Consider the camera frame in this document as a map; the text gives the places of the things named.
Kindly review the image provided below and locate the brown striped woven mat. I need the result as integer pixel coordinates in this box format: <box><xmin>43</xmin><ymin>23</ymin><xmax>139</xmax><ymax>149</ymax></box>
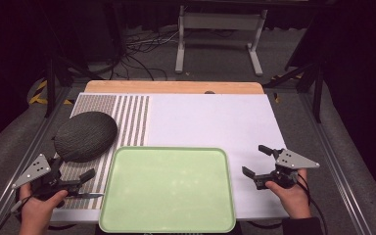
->
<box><xmin>58</xmin><ymin>93</ymin><xmax>152</xmax><ymax>211</ymax></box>

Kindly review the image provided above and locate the person's left hand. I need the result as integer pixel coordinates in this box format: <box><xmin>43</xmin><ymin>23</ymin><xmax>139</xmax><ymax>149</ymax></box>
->
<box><xmin>18</xmin><ymin>182</ymin><xmax>70</xmax><ymax>235</ymax></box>

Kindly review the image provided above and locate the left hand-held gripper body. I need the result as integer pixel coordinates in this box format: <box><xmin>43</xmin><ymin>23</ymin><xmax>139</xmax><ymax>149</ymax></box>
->
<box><xmin>11</xmin><ymin>153</ymin><xmax>83</xmax><ymax>202</ymax></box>

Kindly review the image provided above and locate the bundle of black floor cables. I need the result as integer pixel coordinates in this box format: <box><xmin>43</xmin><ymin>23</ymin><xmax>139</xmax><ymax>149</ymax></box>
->
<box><xmin>109</xmin><ymin>27</ymin><xmax>181</xmax><ymax>81</ymax></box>

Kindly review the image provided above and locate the dark round woven cushion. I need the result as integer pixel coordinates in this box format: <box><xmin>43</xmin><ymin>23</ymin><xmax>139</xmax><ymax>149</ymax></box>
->
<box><xmin>53</xmin><ymin>111</ymin><xmax>118</xmax><ymax>164</ymax></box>

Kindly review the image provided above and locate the striped white mat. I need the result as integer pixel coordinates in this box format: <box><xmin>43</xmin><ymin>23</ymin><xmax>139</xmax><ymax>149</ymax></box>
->
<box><xmin>50</xmin><ymin>92</ymin><xmax>290</xmax><ymax>223</ymax></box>

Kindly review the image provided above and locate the light green plastic tray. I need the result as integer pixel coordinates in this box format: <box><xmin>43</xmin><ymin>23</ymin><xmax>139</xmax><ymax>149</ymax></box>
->
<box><xmin>98</xmin><ymin>146</ymin><xmax>237</xmax><ymax>234</ymax></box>

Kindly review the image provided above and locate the black tripod stand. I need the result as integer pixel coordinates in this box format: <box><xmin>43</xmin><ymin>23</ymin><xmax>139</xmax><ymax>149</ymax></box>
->
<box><xmin>263</xmin><ymin>57</ymin><xmax>325</xmax><ymax>124</ymax></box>
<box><xmin>42</xmin><ymin>53</ymin><xmax>106</xmax><ymax>119</ymax></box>

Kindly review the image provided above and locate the wooden table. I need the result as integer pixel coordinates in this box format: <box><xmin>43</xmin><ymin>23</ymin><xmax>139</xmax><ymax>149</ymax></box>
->
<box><xmin>83</xmin><ymin>79</ymin><xmax>265</xmax><ymax>96</ymax></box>

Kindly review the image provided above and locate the person's right hand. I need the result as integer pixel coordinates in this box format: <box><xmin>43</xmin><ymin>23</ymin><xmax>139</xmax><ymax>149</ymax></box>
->
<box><xmin>264</xmin><ymin>168</ymin><xmax>312</xmax><ymax>220</ymax></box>

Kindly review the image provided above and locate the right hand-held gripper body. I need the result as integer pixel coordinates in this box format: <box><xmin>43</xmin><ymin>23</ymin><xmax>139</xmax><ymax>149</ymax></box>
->
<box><xmin>254</xmin><ymin>148</ymin><xmax>321</xmax><ymax>191</ymax></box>

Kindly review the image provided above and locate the black gripper cable with grey plug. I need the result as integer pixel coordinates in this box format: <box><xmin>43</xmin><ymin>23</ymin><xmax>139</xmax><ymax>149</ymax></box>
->
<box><xmin>0</xmin><ymin>195</ymin><xmax>33</xmax><ymax>235</ymax></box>

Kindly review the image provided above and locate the aluminium rail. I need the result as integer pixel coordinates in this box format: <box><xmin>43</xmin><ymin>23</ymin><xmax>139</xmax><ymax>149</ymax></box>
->
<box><xmin>0</xmin><ymin>86</ymin><xmax>73</xmax><ymax>233</ymax></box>
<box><xmin>298</xmin><ymin>92</ymin><xmax>375</xmax><ymax>235</ymax></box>

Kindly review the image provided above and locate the white metal stand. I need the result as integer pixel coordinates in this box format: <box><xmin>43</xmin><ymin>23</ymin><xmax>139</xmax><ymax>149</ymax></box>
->
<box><xmin>174</xmin><ymin>4</ymin><xmax>269</xmax><ymax>77</ymax></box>

